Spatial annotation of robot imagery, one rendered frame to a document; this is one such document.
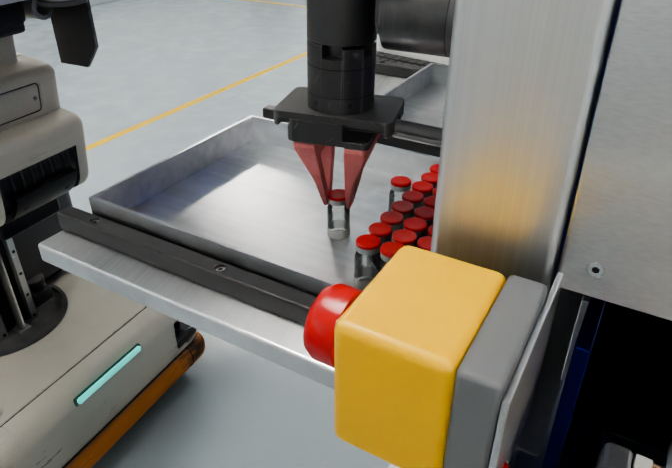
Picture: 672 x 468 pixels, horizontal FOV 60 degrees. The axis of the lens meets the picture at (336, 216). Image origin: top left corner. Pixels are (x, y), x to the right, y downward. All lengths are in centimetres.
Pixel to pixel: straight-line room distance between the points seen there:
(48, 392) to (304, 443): 59
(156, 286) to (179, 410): 111
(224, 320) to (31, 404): 91
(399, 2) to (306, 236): 24
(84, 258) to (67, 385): 80
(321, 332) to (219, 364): 145
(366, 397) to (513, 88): 15
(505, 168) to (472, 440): 12
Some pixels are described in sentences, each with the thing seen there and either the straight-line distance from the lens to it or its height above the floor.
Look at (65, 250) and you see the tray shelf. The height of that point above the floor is 88.
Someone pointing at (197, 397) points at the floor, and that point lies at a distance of 165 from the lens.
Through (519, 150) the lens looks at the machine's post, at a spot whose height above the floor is 108.
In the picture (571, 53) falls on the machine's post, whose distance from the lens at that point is 26.
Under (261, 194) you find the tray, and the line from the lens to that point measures 65.
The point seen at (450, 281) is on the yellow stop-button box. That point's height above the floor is 103.
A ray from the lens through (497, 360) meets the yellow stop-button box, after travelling 24.
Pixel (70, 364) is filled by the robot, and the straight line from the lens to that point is 141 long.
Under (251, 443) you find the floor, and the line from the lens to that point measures 153.
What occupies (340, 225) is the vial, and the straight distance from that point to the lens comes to 56.
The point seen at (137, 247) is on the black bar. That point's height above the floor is 90.
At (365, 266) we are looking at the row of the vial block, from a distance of 48.
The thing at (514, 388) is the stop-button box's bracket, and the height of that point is 102.
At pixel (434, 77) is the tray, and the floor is 89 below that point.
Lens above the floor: 119
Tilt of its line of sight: 30 degrees down
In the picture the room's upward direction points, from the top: straight up
